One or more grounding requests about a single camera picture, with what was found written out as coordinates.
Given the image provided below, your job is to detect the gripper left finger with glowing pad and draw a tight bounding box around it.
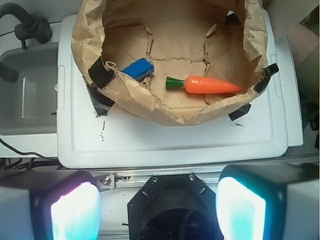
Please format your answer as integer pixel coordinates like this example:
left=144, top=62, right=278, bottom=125
left=0, top=170, right=102, bottom=240

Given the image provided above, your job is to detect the aluminium frame rail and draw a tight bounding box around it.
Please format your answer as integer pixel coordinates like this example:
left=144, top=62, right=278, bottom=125
left=89, top=164, right=224, bottom=192

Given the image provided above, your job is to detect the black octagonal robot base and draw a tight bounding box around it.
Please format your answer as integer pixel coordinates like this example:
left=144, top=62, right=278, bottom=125
left=127, top=174, right=224, bottom=240

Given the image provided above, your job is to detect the grey toy sink basin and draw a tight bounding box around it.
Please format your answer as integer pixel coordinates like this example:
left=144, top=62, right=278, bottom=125
left=0, top=42, right=58, bottom=136

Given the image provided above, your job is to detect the brown paper bag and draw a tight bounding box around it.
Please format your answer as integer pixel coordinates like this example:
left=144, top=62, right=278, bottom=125
left=71, top=0, right=268, bottom=126

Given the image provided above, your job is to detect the dark grey toy faucet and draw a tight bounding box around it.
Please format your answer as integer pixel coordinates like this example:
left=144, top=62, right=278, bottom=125
left=0, top=2, right=52, bottom=50

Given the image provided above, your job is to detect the blue sponge block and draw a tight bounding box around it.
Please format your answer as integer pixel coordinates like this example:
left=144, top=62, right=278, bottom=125
left=121, top=58, right=155, bottom=82

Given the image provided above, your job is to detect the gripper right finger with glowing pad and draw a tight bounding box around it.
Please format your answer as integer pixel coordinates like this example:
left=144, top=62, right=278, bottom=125
left=215, top=163, right=320, bottom=240

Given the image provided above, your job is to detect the white plastic bin lid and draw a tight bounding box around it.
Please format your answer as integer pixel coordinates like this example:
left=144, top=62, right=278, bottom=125
left=56, top=15, right=288, bottom=169

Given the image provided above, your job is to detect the black tape strip lower right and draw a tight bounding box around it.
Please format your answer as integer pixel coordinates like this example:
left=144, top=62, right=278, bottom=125
left=228, top=103, right=252, bottom=122

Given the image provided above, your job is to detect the black tape strip left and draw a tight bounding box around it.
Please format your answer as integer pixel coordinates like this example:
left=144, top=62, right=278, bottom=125
left=87, top=56, right=115, bottom=116

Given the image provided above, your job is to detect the orange toy carrot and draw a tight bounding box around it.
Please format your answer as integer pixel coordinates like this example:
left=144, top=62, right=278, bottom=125
left=165, top=75, right=243, bottom=94

